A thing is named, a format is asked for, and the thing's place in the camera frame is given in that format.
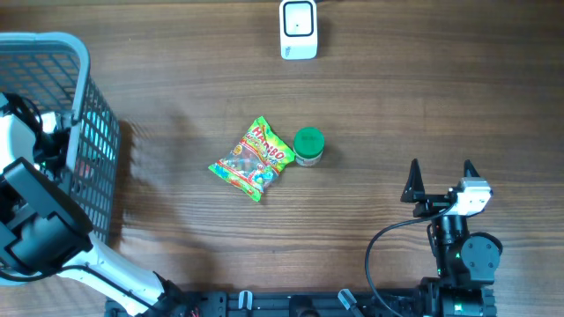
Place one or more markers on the green lid jar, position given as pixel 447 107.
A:
pixel 308 146

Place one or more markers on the grey plastic mesh basket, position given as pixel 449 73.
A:
pixel 53 71

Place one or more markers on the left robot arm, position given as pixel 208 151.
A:
pixel 45 233

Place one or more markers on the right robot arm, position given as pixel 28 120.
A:
pixel 466 262

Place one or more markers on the Haribo gummy worms bag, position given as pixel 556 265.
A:
pixel 256 161

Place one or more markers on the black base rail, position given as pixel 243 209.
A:
pixel 407 302

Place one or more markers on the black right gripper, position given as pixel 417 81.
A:
pixel 414 191

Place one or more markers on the white barcode scanner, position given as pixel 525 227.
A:
pixel 298 29

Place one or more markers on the white blue paper box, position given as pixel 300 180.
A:
pixel 50 122

